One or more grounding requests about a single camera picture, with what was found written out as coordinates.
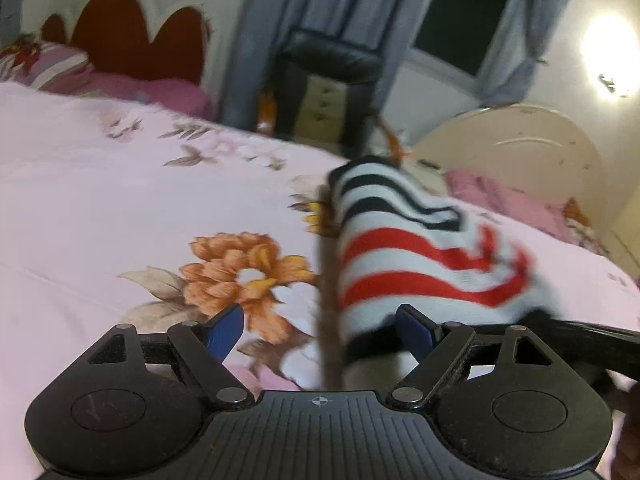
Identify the striped red black white sweater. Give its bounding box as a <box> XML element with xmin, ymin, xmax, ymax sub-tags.
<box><xmin>329</xmin><ymin>156</ymin><xmax>561</xmax><ymax>364</ymax></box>

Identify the person right hand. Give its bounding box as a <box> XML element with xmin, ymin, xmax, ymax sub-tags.
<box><xmin>611</xmin><ymin>384</ymin><xmax>640</xmax><ymax>480</ymax></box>

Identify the pink blanket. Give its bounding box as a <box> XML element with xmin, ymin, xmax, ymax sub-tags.
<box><xmin>444</xmin><ymin>169</ymin><xmax>609</xmax><ymax>256</ymax></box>

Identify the pink floral bed sheet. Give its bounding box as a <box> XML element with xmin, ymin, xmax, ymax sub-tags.
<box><xmin>1</xmin><ymin>82</ymin><xmax>639</xmax><ymax>479</ymax></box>

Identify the cream round headboard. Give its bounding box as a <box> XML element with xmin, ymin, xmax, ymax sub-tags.
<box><xmin>412</xmin><ymin>104</ymin><xmax>606</xmax><ymax>230</ymax></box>

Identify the magenta pillow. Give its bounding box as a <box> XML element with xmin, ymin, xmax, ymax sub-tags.
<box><xmin>74</xmin><ymin>72</ymin><xmax>213</xmax><ymax>118</ymax></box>

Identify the black leather chair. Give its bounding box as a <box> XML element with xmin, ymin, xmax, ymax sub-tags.
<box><xmin>256</xmin><ymin>28</ymin><xmax>404</xmax><ymax>164</ymax></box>

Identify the red heart-shaped headboard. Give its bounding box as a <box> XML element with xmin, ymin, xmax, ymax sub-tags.
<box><xmin>19</xmin><ymin>0</ymin><xmax>222</xmax><ymax>91</ymax></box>

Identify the striped pink pillow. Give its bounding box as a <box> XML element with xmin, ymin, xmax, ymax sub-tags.
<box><xmin>1</xmin><ymin>35</ymin><xmax>93</xmax><ymax>90</ymax></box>

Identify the dark window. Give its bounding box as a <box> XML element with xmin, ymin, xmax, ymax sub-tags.
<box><xmin>412</xmin><ymin>0</ymin><xmax>509</xmax><ymax>78</ymax></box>

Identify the wall lamp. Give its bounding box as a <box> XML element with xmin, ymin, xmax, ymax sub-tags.
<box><xmin>598</xmin><ymin>74</ymin><xmax>629</xmax><ymax>99</ymax></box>

